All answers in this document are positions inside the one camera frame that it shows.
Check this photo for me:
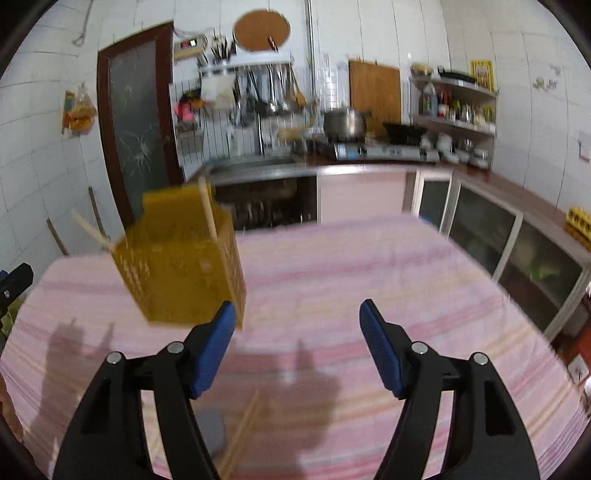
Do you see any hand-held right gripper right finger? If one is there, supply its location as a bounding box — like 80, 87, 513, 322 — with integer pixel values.
359, 299, 541, 480

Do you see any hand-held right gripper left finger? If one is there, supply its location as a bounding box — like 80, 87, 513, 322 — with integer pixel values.
52, 301, 237, 480

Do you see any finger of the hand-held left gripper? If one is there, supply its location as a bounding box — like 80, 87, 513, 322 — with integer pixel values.
0, 263, 34, 308

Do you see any yellow perforated utensil holder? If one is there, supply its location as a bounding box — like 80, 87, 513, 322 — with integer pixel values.
113, 182, 247, 329

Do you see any wooden stick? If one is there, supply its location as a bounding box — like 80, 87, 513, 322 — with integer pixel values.
46, 219, 70, 257
88, 187, 112, 241

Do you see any pink striped tablecloth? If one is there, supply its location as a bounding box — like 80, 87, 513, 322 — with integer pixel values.
0, 213, 589, 480

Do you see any kitchen counter cabinet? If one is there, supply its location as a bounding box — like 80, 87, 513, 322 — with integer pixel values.
185, 159, 591, 342

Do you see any hanging plastic bag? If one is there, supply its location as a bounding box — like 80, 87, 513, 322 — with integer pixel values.
62, 83, 99, 137

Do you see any steel kitchen sink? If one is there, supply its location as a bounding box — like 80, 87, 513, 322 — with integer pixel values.
203, 154, 319, 185

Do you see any steel gas stove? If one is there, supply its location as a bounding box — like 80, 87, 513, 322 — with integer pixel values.
316, 138, 441, 163

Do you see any brown frosted glass door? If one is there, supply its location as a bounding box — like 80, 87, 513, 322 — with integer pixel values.
97, 21, 185, 232

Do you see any black wok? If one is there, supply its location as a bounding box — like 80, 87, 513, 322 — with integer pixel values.
383, 121, 428, 146

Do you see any steel cooking pot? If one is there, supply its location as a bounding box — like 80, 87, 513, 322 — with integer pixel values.
323, 108, 371, 140

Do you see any yellow egg tray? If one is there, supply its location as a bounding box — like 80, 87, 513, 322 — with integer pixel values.
566, 208, 591, 241

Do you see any white corner shelf rack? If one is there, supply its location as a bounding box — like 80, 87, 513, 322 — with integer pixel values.
409, 74, 499, 169

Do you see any clear oil bottle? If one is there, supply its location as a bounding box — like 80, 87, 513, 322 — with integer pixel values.
421, 80, 439, 116

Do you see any wooden cutting board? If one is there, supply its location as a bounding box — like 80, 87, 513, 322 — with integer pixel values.
348, 60, 402, 127

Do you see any white hanging cloth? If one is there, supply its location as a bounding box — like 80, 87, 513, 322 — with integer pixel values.
201, 76, 236, 109

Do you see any black frying pan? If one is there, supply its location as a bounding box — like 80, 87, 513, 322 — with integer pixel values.
436, 67, 476, 84

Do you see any yellow box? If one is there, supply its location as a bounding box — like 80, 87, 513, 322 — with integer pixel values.
470, 59, 496, 92

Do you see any steel chopstick cup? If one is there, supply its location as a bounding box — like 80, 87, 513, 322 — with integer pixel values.
210, 37, 236, 65

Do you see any round cork board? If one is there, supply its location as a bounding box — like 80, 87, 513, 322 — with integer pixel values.
232, 9, 291, 52

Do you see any white wall outlet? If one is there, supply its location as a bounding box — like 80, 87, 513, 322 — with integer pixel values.
567, 355, 589, 384

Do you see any wall utensil rack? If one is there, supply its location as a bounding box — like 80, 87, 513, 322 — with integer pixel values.
173, 58, 308, 158

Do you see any wall digital display box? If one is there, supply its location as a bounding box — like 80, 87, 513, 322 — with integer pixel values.
173, 34, 208, 60

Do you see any white wall pipe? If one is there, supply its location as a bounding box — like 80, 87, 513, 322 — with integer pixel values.
305, 0, 317, 100

